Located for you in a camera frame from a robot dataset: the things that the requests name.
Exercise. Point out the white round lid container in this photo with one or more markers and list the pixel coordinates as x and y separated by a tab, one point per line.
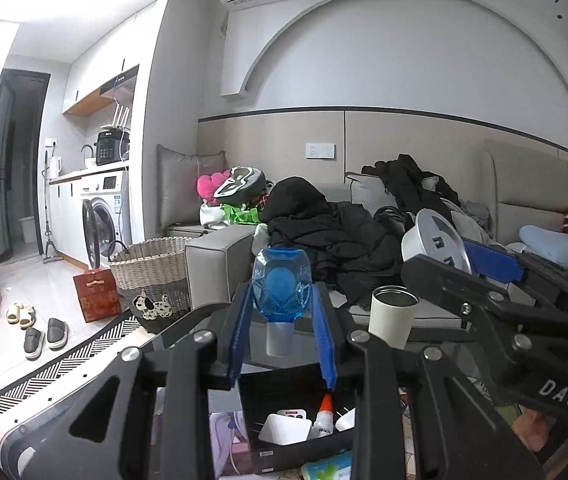
428	237

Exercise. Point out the black kitchen appliance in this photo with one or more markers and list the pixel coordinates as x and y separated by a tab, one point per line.
111	149

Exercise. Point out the teal tissue packet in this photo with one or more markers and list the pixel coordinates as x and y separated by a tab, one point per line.
329	469

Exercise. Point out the white electric kettle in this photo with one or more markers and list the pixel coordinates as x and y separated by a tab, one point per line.
55	167

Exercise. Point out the mop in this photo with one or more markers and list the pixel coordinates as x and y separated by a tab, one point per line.
49	255

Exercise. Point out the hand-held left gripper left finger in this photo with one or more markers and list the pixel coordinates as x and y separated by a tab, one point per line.
239	332

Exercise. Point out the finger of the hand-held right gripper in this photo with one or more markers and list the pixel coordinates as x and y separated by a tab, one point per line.
493	261
443	282

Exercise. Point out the wicker laundry basket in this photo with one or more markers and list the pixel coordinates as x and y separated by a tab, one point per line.
154	280

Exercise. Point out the black framed glass door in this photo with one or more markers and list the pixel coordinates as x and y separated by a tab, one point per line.
1	170

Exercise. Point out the kitchen faucet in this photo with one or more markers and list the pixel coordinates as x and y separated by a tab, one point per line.
87	155

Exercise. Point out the white router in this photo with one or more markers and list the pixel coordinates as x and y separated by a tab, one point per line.
120	120

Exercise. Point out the black coat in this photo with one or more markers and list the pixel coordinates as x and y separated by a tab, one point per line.
408	180

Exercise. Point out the large grey cushion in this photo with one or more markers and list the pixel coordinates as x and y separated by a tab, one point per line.
184	190

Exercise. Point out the black and white striped rug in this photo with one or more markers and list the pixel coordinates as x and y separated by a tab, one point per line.
64	375

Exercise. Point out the range hood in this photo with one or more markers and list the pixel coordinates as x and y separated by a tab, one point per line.
120	82

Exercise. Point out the small grey cushion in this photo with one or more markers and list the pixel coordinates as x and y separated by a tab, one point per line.
363	190

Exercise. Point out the beige slipper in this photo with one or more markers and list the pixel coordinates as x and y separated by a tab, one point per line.
27	317
14	314

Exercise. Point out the black storage box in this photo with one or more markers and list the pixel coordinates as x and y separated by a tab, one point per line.
294	455

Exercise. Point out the grey cloth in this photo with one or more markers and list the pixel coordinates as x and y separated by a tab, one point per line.
468	220

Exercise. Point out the light blue pillow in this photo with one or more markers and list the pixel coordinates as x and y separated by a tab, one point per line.
553	245

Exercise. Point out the small wall socket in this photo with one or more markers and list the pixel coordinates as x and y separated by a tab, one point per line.
50	142

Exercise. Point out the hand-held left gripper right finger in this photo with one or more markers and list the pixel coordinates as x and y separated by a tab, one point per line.
326	342

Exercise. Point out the beige sofa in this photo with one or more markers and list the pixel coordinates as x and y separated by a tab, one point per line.
518	180

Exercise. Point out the green bag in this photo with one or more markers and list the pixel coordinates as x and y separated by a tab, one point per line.
241	214

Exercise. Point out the red gift box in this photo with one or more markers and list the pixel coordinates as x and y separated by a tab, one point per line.
98	297

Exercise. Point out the black and white helmet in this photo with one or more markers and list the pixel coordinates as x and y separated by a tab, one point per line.
239	185

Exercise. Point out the white power adapter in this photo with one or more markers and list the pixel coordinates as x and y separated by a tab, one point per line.
346	420

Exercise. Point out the white tumbler cup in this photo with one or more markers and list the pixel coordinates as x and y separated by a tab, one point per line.
391	320

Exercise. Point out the black down jacket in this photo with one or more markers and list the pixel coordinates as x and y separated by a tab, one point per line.
334	245

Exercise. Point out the small white glue bottle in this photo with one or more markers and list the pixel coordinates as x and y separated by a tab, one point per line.
324	422

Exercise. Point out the white base cabinet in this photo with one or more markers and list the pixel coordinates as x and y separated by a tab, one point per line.
66	220

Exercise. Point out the white washing machine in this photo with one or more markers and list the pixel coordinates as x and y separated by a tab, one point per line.
106	220

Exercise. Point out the black handbag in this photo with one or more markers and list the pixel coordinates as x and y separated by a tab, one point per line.
392	220

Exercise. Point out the white double wall socket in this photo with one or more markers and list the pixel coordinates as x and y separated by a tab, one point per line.
321	151

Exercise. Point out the white wall cabinets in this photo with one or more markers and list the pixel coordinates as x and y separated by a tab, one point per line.
109	55

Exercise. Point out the blue clear plastic bottle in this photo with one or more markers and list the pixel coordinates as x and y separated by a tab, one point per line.
281	280

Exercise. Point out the grey slipper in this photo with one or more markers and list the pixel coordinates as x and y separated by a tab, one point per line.
57	334
34	344

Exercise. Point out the pink plush toy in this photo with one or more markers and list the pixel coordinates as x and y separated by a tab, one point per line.
210	186

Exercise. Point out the white waste bin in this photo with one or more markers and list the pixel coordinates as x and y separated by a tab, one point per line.
26	230

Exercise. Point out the white square charger box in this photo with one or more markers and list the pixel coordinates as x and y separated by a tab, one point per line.
284	427

